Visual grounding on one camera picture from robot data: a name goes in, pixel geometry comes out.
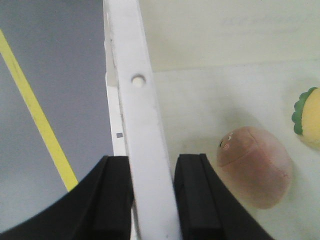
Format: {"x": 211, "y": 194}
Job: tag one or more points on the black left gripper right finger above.
{"x": 207, "y": 210}

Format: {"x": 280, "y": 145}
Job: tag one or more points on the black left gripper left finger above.
{"x": 98, "y": 208}

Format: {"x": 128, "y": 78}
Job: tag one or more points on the pink plush toy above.
{"x": 255, "y": 166}

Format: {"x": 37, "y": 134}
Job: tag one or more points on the yellow plush fruit toy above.
{"x": 306, "y": 117}

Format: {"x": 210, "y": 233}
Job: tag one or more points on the white plastic tote box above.
{"x": 183, "y": 73}

